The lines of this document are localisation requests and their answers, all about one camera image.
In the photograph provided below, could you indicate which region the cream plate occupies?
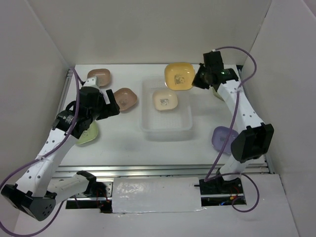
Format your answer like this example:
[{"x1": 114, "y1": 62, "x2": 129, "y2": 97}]
[{"x1": 152, "y1": 89, "x2": 178, "y2": 111}]

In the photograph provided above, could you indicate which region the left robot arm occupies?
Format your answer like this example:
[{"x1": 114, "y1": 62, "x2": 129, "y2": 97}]
[{"x1": 1, "y1": 86, "x2": 119, "y2": 221}]

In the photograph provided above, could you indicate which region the purple plate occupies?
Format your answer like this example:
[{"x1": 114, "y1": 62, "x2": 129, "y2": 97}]
[{"x1": 211, "y1": 126, "x2": 238, "y2": 155}]

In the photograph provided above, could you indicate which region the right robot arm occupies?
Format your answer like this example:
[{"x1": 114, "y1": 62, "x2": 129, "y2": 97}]
[{"x1": 192, "y1": 50, "x2": 274, "y2": 194}]

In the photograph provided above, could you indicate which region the white tape cover panel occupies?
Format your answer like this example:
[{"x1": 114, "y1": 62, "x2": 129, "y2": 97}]
[{"x1": 112, "y1": 177, "x2": 202, "y2": 213}]

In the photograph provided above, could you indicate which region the green plate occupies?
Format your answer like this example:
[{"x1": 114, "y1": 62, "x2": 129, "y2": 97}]
[
  {"x1": 212, "y1": 88, "x2": 223, "y2": 101},
  {"x1": 76, "y1": 121, "x2": 99, "y2": 145}
]

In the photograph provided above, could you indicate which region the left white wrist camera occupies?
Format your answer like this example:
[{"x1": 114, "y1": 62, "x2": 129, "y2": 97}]
[{"x1": 83, "y1": 77, "x2": 99, "y2": 89}]

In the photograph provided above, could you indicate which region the white plastic bin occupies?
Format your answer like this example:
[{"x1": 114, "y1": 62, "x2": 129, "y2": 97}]
[{"x1": 140, "y1": 78, "x2": 193, "y2": 133}]

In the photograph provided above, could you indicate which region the yellow plate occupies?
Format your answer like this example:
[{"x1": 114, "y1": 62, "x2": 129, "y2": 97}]
[{"x1": 164, "y1": 62, "x2": 196, "y2": 91}]

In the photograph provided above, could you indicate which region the brown plate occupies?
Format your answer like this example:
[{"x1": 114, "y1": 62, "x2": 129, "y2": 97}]
[
  {"x1": 87, "y1": 69, "x2": 111, "y2": 88},
  {"x1": 114, "y1": 88, "x2": 138, "y2": 111}
]

